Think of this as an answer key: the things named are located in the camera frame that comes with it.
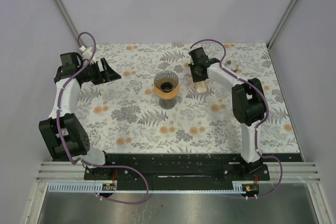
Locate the small glass cup brown base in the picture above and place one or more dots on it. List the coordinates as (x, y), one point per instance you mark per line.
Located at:
(232, 65)

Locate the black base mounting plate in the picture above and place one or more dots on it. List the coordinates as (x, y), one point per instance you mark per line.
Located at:
(171, 172)

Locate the aluminium frame rail right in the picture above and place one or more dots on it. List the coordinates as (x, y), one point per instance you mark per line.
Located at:
(281, 24)

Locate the aluminium frame rail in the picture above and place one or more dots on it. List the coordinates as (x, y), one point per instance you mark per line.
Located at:
(281, 24)
(66, 17)

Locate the white slotted cable duct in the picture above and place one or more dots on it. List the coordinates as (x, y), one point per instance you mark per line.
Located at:
(64, 187)

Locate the aluminium frame rail left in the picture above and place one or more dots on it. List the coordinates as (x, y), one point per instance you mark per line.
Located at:
(66, 17)

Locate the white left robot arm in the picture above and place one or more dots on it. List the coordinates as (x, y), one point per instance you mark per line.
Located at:
(65, 137)

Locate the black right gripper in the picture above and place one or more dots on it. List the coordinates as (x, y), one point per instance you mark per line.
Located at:
(195, 78)

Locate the clear glass dripper cone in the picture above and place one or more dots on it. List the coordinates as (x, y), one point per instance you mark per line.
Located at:
(166, 81)

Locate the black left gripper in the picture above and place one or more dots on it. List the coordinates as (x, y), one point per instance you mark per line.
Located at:
(103, 76)

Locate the floral patterned tablecloth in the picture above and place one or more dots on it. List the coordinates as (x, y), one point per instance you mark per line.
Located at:
(124, 116)

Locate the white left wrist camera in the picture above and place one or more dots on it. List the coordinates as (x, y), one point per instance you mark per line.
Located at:
(86, 52)

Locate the beige filter stack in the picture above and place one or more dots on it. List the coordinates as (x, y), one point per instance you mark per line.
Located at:
(201, 87)

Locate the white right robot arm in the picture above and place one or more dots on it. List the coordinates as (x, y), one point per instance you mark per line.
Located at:
(249, 105)

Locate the glass coffee carafe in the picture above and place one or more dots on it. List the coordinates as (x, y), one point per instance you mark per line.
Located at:
(167, 104)

